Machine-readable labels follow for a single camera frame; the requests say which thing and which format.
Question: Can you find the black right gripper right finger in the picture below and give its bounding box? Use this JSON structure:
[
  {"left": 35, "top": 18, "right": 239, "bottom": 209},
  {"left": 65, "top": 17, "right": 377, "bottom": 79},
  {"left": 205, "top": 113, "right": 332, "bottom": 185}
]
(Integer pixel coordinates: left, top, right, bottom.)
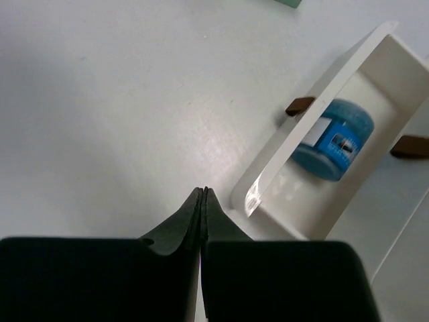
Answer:
[{"left": 200, "top": 188, "right": 381, "bottom": 321}]

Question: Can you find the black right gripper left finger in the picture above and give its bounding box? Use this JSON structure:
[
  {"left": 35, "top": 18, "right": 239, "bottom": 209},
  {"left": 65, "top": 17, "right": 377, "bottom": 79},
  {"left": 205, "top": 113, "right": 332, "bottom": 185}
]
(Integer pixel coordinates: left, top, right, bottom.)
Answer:
[{"left": 1, "top": 188, "right": 204, "bottom": 321}]

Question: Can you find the white bottom drawer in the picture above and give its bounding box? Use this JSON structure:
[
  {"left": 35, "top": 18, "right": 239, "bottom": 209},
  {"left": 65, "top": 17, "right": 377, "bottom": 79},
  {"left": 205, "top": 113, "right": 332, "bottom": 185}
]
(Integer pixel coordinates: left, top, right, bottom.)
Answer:
[{"left": 231, "top": 21, "right": 428, "bottom": 240}]

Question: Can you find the blue white small box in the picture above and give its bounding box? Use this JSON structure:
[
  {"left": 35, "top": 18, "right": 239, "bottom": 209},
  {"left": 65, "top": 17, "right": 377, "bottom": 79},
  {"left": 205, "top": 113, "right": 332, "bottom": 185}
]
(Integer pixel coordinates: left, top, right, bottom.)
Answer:
[{"left": 291, "top": 99, "right": 375, "bottom": 182}]

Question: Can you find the white drawer cabinet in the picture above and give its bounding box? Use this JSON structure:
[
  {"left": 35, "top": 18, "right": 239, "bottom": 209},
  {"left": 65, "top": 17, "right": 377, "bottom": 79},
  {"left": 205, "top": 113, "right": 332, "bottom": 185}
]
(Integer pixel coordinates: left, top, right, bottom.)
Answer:
[{"left": 308, "top": 48, "right": 428, "bottom": 321}]

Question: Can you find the brown bottom drawer tab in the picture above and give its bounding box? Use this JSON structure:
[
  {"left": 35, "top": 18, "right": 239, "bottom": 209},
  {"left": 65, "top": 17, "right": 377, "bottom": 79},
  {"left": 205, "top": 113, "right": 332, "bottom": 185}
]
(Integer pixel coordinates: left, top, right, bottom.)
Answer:
[{"left": 285, "top": 97, "right": 316, "bottom": 117}]

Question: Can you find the brown drawer tab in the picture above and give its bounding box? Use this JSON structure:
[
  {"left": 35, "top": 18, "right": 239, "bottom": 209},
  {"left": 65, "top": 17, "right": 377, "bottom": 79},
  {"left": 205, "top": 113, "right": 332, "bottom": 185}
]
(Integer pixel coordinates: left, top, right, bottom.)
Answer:
[
  {"left": 390, "top": 135, "right": 429, "bottom": 160},
  {"left": 285, "top": 97, "right": 316, "bottom": 117}
]

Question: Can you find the brown middle drawer tab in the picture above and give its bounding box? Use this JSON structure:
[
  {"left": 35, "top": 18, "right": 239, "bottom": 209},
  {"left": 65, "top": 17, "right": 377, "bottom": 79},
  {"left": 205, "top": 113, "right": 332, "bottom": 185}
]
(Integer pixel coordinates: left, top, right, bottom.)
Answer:
[{"left": 390, "top": 135, "right": 429, "bottom": 160}]

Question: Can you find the green mesh file rack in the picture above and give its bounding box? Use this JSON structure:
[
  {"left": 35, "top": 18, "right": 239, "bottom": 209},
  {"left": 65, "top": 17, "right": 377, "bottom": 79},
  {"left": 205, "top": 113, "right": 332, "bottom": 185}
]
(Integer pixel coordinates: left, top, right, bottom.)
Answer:
[{"left": 276, "top": 0, "right": 302, "bottom": 9}]

